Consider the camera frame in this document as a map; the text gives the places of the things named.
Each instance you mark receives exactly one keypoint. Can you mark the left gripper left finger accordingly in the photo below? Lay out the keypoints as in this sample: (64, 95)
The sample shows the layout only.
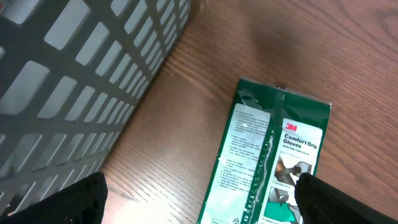
(82, 202)

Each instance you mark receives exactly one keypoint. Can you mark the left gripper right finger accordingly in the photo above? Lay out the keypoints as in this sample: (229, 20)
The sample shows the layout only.
(320, 203)

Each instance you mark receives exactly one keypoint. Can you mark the green white instruction package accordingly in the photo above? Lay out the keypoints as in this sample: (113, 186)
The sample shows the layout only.
(272, 136)

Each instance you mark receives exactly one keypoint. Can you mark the grey plastic mesh basket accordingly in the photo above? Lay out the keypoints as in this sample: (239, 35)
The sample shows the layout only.
(72, 73)

